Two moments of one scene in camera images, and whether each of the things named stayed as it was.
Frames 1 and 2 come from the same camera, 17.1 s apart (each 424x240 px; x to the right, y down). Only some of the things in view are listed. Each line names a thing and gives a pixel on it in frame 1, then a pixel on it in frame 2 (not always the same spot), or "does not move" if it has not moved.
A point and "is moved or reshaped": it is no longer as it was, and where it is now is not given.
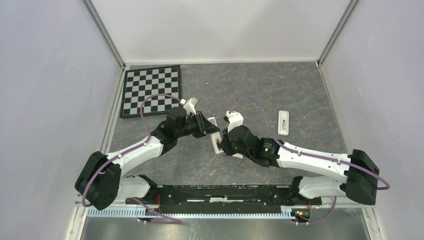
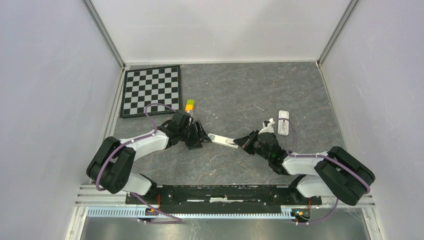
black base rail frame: x=222 y=198 does not move
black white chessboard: x=150 y=90 does not move
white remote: x=215 y=137 is moved or reshaped
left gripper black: x=204 y=126 → x=196 y=140
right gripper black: x=225 y=143 → x=243 y=141
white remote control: x=283 y=121 does not move
